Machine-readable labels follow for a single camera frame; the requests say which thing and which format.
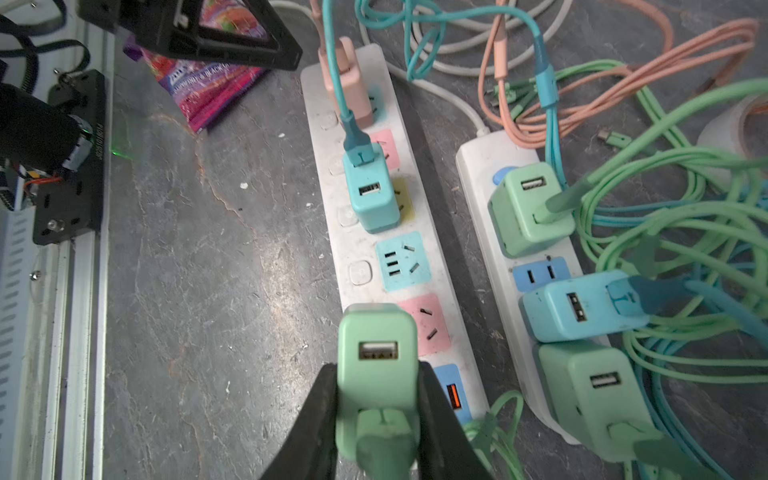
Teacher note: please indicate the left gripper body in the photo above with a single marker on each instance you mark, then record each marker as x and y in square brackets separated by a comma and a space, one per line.
[178, 30]

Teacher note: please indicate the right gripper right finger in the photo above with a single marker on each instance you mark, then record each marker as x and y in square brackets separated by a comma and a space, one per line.
[444, 452]

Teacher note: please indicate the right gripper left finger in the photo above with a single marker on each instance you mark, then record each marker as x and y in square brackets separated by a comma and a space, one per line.
[309, 451]

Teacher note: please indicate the green charger plug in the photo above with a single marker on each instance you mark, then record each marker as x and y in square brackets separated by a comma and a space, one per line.
[594, 396]
[377, 420]
[513, 205]

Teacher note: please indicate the pink charger plug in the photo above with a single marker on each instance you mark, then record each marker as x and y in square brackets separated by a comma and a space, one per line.
[353, 85]

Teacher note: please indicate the teal charger plug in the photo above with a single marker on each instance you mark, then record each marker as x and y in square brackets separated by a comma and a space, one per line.
[371, 191]
[583, 307]

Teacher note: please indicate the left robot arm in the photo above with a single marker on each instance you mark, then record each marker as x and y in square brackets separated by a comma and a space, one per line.
[52, 139]

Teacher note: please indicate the large white power strip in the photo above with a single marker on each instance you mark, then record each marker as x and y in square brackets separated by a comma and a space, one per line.
[404, 265]

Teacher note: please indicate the small white power strip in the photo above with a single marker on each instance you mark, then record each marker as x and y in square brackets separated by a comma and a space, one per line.
[481, 164]

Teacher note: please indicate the purple candy bag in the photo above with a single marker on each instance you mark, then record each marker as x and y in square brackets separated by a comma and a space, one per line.
[203, 90]

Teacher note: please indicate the roll of tape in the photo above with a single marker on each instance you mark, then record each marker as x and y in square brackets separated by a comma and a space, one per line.
[726, 131]

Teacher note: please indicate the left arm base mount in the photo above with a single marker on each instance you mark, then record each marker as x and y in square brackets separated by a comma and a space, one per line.
[73, 205]

